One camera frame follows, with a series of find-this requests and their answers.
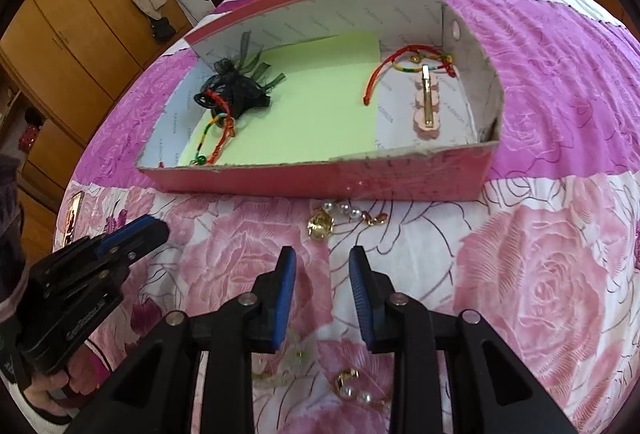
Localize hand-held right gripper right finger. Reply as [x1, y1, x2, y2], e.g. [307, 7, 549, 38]
[348, 245, 581, 434]

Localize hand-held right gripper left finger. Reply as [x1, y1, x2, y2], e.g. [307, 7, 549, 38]
[65, 247, 298, 434]

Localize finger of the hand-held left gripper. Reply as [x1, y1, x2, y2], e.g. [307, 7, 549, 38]
[97, 215, 157, 256]
[107, 220, 170, 265]

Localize translucent white bead bracelet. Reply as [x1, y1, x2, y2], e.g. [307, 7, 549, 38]
[252, 336, 313, 387]

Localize gold pendant pearl chain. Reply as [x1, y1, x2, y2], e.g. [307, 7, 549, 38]
[307, 201, 390, 241]

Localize gold pearl earrings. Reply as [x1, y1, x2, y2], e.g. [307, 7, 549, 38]
[336, 366, 388, 407]

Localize rainbow braided string bracelet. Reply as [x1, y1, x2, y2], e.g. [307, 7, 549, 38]
[190, 87, 238, 166]

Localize pink cardboard box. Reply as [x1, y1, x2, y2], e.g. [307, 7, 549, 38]
[136, 0, 502, 202]

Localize black ribbon hair claw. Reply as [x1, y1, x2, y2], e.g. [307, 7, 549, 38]
[194, 32, 287, 121]

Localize pink flower gold hair clip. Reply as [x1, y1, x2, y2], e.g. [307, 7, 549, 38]
[411, 64, 443, 132]

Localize red string bracelet gold charm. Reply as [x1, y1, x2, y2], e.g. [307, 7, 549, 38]
[362, 44, 458, 106]

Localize person's left hand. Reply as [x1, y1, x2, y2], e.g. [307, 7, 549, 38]
[22, 349, 108, 422]

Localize phone with picture screen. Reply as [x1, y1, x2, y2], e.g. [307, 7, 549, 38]
[62, 191, 85, 247]

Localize red ornament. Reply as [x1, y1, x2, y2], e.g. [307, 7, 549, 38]
[19, 107, 43, 152]

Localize light green paper sheet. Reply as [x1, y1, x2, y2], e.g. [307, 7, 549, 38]
[176, 30, 382, 166]

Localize floral pink purple bedspread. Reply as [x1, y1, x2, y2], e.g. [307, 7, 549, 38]
[52, 0, 640, 434]

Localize wooden wardrobe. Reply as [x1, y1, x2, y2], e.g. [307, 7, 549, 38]
[0, 0, 193, 255]

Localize dark hanging bag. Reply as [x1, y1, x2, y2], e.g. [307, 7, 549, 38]
[150, 17, 177, 44]

